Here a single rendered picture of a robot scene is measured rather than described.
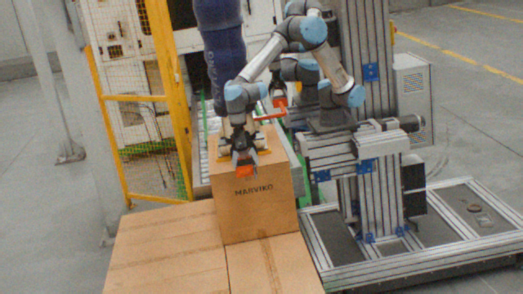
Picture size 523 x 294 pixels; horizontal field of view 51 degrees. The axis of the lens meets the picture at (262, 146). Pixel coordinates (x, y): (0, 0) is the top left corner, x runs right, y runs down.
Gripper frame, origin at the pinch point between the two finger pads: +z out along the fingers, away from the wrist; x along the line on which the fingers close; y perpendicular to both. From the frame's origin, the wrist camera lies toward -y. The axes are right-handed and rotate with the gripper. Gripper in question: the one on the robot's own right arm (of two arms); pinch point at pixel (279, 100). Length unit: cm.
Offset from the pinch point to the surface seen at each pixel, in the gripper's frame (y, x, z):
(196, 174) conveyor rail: -28, -59, 48
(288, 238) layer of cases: 65, -11, 53
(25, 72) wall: -858, -443, 94
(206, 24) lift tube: 39, -33, -55
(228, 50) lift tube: 40, -25, -41
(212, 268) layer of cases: 80, -50, 54
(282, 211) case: 60, -12, 41
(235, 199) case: 60, -34, 29
